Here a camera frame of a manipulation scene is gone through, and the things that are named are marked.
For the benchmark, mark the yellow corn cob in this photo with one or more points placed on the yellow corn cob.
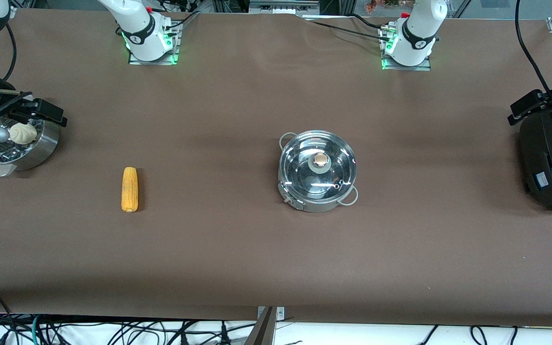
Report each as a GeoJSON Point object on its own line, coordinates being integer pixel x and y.
{"type": "Point", "coordinates": [130, 189]}

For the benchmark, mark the glass pot lid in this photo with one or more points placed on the glass pot lid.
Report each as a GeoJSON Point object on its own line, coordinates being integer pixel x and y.
{"type": "Point", "coordinates": [321, 160]}

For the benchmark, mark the white power strip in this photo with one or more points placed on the white power strip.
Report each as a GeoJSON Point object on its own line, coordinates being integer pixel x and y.
{"type": "Point", "coordinates": [281, 7]}

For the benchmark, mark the small metal table bracket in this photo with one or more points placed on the small metal table bracket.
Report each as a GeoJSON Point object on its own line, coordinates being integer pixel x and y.
{"type": "Point", "coordinates": [281, 314]}

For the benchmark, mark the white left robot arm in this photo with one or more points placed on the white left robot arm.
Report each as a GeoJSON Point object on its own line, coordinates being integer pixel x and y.
{"type": "Point", "coordinates": [415, 43]}

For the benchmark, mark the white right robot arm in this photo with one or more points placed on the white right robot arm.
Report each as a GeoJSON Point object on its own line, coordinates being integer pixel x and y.
{"type": "Point", "coordinates": [146, 38]}

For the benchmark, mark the dark wedge post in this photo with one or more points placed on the dark wedge post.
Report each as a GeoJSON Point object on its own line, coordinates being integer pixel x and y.
{"type": "Point", "coordinates": [262, 333]}

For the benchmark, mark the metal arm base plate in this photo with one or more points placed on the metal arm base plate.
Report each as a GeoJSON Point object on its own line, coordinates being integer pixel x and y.
{"type": "Point", "coordinates": [427, 67]}
{"type": "Point", "coordinates": [176, 48]}

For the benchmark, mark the stainless steel steamer pot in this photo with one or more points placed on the stainless steel steamer pot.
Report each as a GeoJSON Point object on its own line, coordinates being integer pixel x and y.
{"type": "Point", "coordinates": [41, 148]}

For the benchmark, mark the white steamed bun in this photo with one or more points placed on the white steamed bun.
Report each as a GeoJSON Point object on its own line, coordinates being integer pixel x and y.
{"type": "Point", "coordinates": [23, 134]}

